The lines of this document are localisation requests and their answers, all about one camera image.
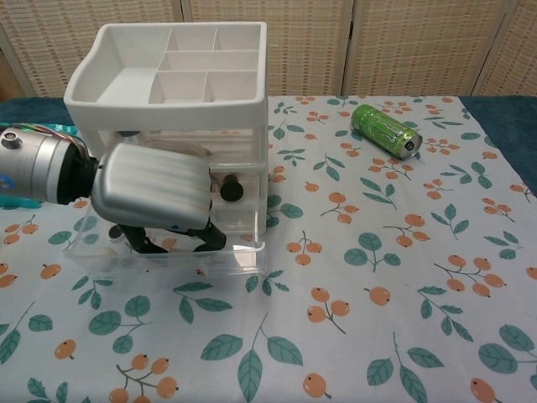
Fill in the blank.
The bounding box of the white plastic drawer organizer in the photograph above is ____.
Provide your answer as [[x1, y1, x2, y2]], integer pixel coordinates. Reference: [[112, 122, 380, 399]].
[[63, 21, 269, 249]]

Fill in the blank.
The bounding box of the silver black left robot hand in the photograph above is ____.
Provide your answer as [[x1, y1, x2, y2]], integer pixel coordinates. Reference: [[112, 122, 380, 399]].
[[90, 142, 227, 255]]

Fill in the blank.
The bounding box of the fruit and leaf print tablecloth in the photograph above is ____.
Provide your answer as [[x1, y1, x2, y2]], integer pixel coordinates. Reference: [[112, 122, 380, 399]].
[[0, 94, 537, 403]]

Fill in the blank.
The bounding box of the green energy drink can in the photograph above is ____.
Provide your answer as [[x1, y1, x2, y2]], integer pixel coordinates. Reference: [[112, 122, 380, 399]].
[[350, 103, 423, 161]]

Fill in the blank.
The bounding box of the black round knob item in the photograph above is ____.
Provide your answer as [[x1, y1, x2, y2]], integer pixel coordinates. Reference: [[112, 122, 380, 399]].
[[220, 174, 245, 202]]

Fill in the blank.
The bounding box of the teal snack bag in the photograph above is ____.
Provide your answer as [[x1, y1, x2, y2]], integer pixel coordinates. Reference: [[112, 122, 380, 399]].
[[0, 121, 81, 210]]

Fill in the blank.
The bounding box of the woven bamboo folding screen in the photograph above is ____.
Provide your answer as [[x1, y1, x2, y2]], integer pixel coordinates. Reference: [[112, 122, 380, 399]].
[[0, 0, 537, 100]]

